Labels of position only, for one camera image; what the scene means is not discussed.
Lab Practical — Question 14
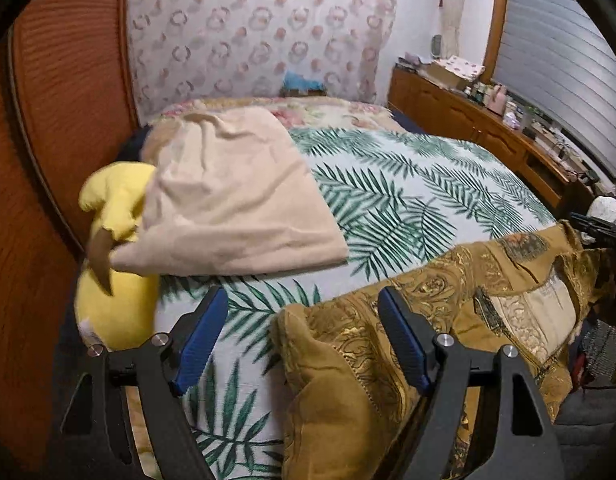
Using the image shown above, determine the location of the cardboard box with blue cloth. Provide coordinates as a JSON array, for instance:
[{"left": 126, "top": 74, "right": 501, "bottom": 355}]
[{"left": 280, "top": 72, "right": 327, "bottom": 98}]

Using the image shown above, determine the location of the floral cream blanket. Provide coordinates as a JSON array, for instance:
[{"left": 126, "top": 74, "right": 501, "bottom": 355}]
[{"left": 148, "top": 96, "right": 405, "bottom": 132}]

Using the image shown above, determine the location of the circle pattern lace curtain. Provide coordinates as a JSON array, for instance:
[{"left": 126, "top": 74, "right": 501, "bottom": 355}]
[{"left": 128, "top": 0, "right": 397, "bottom": 119}]

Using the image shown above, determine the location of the beige folded cloth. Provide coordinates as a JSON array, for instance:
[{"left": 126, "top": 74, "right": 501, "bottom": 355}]
[{"left": 110, "top": 106, "right": 348, "bottom": 276}]

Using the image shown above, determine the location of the pink kettle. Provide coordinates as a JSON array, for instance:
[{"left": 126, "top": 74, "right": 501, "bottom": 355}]
[{"left": 486, "top": 84, "right": 507, "bottom": 116}]

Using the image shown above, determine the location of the cardboard box floral cover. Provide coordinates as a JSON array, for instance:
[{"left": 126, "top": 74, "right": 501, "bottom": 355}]
[{"left": 423, "top": 55, "right": 484, "bottom": 91}]

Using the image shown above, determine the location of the golden brown patterned garment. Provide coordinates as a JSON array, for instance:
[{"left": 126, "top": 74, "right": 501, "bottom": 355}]
[{"left": 272, "top": 222, "right": 611, "bottom": 479}]

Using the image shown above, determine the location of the grey window blind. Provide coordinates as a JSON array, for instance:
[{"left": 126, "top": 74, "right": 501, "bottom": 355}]
[{"left": 493, "top": 0, "right": 616, "bottom": 177}]

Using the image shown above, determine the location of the yellow plush toy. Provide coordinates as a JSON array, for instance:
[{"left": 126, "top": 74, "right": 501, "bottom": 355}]
[{"left": 74, "top": 160, "right": 161, "bottom": 352}]

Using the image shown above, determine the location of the palm leaf print blanket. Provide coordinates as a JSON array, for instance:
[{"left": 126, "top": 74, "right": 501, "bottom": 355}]
[{"left": 182, "top": 127, "right": 554, "bottom": 479}]

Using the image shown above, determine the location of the wooden sideboard cabinet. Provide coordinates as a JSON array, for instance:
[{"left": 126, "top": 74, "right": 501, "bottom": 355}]
[{"left": 387, "top": 66, "right": 593, "bottom": 218}]

